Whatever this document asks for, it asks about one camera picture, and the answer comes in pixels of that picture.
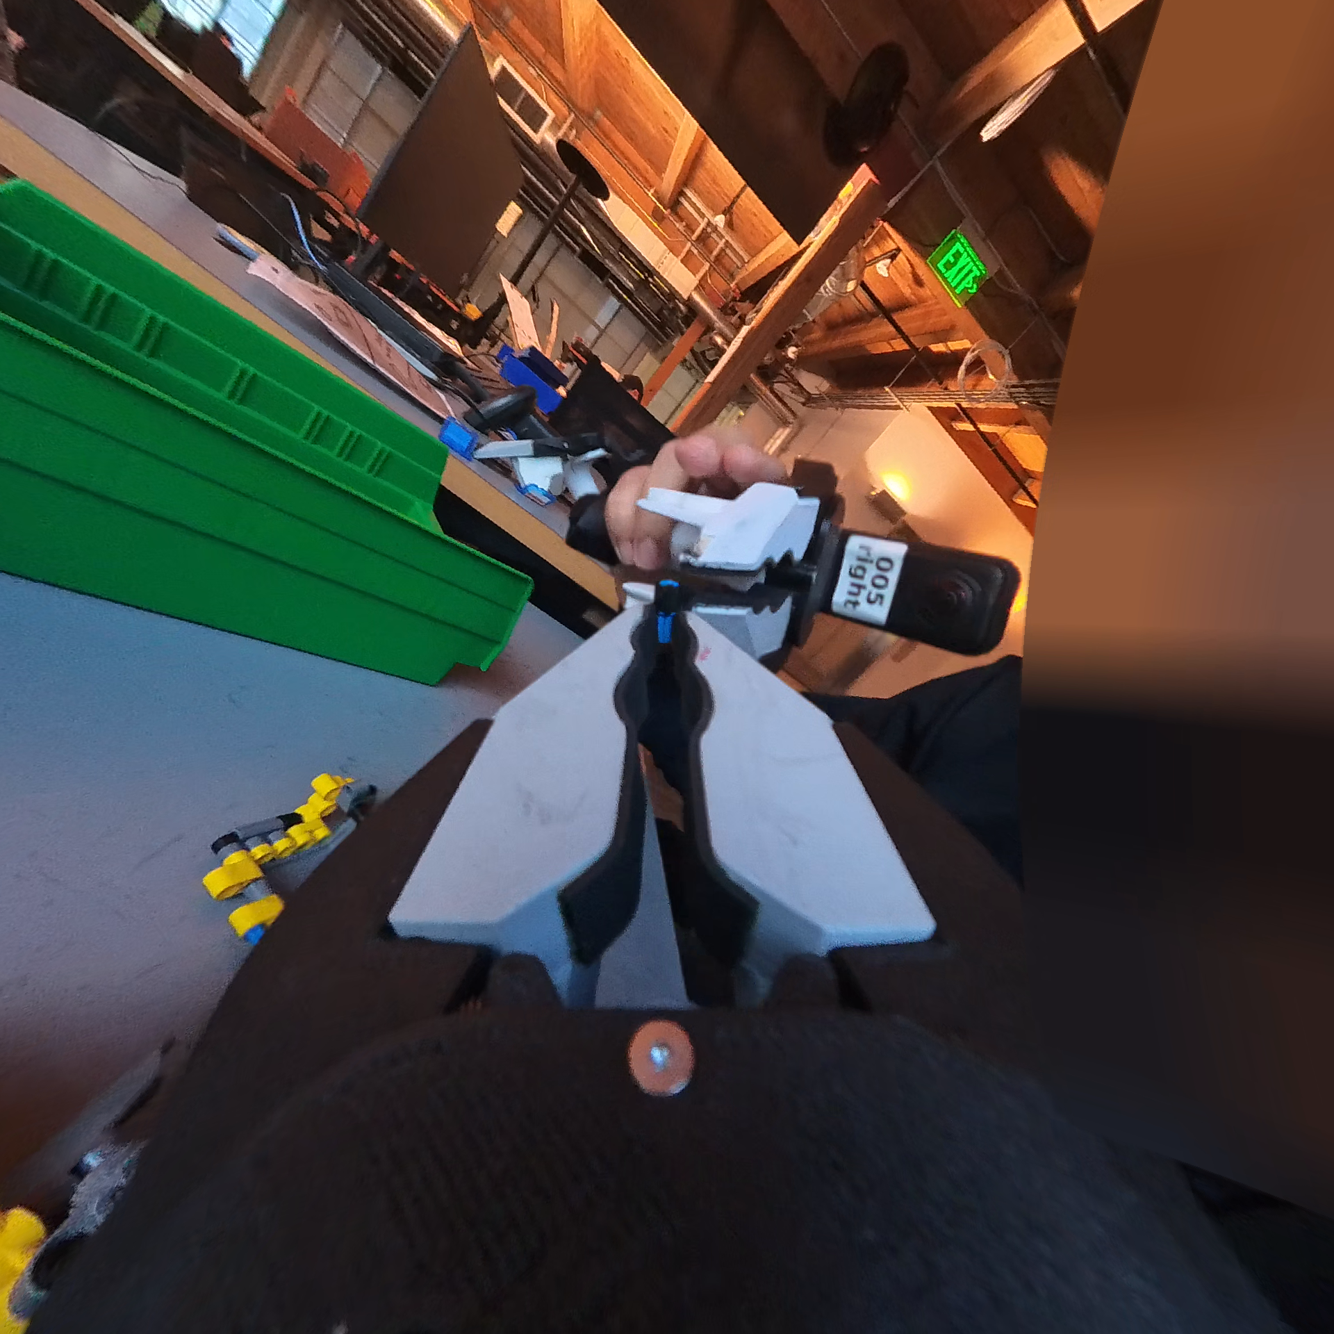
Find white gripper parts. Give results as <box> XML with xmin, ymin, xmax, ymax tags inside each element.
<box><xmin>472</xmin><ymin>436</ymin><xmax>613</xmax><ymax>509</ymax></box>

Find yellow toy piece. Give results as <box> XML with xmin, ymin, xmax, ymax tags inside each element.
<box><xmin>0</xmin><ymin>1207</ymin><xmax>49</xmax><ymax>1331</ymax></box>

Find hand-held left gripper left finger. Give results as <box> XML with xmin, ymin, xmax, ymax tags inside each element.
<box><xmin>387</xmin><ymin>606</ymin><xmax>690</xmax><ymax>1011</ymax></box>

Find black wall fan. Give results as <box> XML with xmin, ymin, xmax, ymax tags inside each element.
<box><xmin>820</xmin><ymin>43</ymin><xmax>912</xmax><ymax>171</ymax></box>

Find person's right hand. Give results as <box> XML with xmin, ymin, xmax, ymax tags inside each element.
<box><xmin>601</xmin><ymin>434</ymin><xmax>785</xmax><ymax>574</ymax></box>

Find black pin with blue bands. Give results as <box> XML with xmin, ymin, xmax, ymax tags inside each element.
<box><xmin>651</xmin><ymin>579</ymin><xmax>691</xmax><ymax>671</ymax></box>

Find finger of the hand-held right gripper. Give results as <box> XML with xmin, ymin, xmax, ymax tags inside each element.
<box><xmin>691</xmin><ymin>602</ymin><xmax>797</xmax><ymax>671</ymax></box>

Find printed paper sheet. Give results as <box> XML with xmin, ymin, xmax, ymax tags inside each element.
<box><xmin>245</xmin><ymin>256</ymin><xmax>461</xmax><ymax>422</ymax></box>

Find person's dark trouser leg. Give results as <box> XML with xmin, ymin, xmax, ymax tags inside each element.
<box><xmin>806</xmin><ymin>655</ymin><xmax>1027</xmax><ymax>887</ymax></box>

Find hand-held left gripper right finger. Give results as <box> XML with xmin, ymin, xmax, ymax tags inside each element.
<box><xmin>663</xmin><ymin>617</ymin><xmax>937</xmax><ymax>1008</ymax></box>

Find black keyboard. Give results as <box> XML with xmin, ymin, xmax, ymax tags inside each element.
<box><xmin>316</xmin><ymin>259</ymin><xmax>475</xmax><ymax>372</ymax></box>

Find green plastic bin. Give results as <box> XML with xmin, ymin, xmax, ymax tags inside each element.
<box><xmin>0</xmin><ymin>314</ymin><xmax>534</xmax><ymax>687</ymax></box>
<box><xmin>0</xmin><ymin>178</ymin><xmax>451</xmax><ymax>528</ymax></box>

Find green exit sign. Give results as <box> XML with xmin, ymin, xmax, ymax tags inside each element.
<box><xmin>925</xmin><ymin>227</ymin><xmax>994</xmax><ymax>310</ymax></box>

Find black floor lamp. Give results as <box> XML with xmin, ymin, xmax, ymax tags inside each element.
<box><xmin>521</xmin><ymin>139</ymin><xmax>612</xmax><ymax>305</ymax></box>

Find grey desk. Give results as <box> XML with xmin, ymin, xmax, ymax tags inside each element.
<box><xmin>0</xmin><ymin>569</ymin><xmax>647</xmax><ymax>1200</ymax></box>

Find black monitor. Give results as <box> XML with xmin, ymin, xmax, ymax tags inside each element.
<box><xmin>357</xmin><ymin>26</ymin><xmax>525</xmax><ymax>307</ymax></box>

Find yellow and grey toy assembly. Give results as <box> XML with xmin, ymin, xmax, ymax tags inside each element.
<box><xmin>201</xmin><ymin>774</ymin><xmax>378</xmax><ymax>946</ymax></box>

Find blue storage box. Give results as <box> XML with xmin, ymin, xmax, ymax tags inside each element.
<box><xmin>495</xmin><ymin>342</ymin><xmax>573</xmax><ymax>415</ymax></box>

